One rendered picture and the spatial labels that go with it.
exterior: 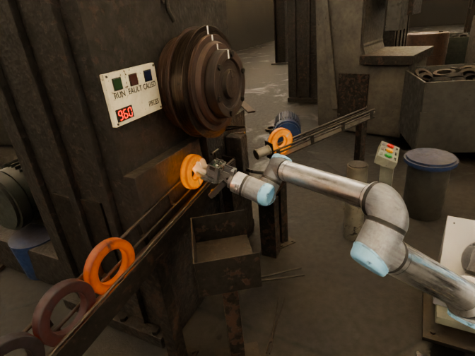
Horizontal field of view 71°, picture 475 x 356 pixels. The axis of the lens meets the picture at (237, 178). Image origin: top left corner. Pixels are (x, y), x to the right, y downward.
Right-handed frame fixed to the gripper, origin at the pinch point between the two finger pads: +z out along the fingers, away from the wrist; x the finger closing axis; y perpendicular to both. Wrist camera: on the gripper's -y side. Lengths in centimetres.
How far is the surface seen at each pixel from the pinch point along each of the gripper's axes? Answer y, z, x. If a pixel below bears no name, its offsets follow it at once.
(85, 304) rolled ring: -15, -6, 66
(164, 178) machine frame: -1.5, 5.5, 12.8
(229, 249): -10.5, -32.7, 23.8
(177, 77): 37.6, 10.1, 2.1
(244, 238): -9.4, -35.0, 16.2
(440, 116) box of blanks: -3, -110, -216
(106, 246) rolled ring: -3, -3, 54
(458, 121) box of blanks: -3, -125, -221
